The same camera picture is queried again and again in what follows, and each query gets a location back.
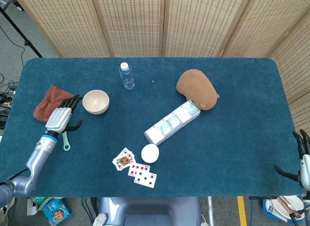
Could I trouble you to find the white power strip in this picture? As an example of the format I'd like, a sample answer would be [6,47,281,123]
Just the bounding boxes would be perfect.
[92,212,109,226]

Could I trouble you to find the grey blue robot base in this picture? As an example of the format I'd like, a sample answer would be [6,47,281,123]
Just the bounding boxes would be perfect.
[97,196,202,226]

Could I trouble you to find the brown microfibre cloth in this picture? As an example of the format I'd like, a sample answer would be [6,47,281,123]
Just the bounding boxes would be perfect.
[33,84,76,123]

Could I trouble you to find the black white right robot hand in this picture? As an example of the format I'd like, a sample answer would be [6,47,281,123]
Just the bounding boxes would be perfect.
[273,129,310,188]

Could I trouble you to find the white pill organizer box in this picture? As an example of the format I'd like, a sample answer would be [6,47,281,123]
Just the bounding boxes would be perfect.
[144,99,202,146]

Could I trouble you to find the metal table leg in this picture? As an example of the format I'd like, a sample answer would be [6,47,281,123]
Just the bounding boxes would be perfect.
[206,196,216,226]

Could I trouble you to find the cream bowl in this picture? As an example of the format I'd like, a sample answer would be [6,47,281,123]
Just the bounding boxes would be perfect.
[84,102,110,115]
[82,89,110,113]

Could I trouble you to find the black tripod stand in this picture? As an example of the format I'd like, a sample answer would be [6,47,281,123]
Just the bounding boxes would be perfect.
[0,6,44,58]

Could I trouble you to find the brown plush toy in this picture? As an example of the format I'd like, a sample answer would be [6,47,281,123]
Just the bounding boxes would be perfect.
[175,69,220,111]

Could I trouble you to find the white plate with utensils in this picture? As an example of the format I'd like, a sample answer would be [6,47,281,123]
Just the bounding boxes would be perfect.
[270,195,305,220]

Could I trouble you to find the blue cookie box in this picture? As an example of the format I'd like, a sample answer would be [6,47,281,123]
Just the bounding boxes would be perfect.
[41,198,73,226]

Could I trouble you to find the black floor cables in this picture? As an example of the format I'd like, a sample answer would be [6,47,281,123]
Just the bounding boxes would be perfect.
[0,73,19,116]

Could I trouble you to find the mint green scrub brush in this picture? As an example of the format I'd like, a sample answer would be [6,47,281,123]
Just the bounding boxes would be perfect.
[61,130,72,152]

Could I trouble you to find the blue plastic crate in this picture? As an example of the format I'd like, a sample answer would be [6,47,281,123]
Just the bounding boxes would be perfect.
[262,195,303,223]

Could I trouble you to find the spades playing card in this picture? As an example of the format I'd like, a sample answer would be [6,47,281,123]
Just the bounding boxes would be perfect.
[133,172,158,189]

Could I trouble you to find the king playing card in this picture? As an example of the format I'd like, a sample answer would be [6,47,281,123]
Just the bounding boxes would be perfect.
[111,153,136,172]

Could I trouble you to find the woven folding screen panel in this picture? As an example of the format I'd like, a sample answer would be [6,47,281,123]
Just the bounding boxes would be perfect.
[12,0,111,58]
[287,94,310,135]
[220,0,310,58]
[267,15,310,103]
[91,0,166,58]
[161,0,253,58]

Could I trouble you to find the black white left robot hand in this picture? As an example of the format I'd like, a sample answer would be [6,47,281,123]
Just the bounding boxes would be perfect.
[45,94,84,137]

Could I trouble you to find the green white package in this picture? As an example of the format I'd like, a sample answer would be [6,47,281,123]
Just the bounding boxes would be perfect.
[26,196,50,216]

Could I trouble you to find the clubs playing card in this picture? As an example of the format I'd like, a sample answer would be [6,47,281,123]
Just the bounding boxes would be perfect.
[119,147,134,159]

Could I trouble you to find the hearts playing card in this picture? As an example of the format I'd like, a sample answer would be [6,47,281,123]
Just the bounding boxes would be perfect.
[127,163,151,178]

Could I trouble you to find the clear plastic water bottle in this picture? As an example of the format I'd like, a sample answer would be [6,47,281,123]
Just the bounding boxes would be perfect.
[118,62,136,91]

